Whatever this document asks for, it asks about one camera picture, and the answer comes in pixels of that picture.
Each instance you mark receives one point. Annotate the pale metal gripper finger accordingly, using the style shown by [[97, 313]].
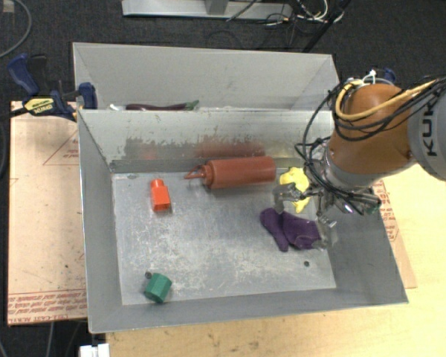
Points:
[[329, 229], [288, 192]]

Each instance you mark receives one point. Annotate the yellow soft toy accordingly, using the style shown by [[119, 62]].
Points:
[[295, 177]]

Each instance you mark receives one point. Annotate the purple cloth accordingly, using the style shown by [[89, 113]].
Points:
[[293, 231]]

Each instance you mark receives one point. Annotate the red-brown squeeze bottle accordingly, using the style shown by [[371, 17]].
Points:
[[241, 172]]

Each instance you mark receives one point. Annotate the grey metal bin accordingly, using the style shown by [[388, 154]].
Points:
[[215, 236]]

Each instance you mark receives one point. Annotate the orange small bottle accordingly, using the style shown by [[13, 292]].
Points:
[[160, 197]]

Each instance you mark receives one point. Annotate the green hexagonal block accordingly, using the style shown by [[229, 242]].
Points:
[[158, 288]]

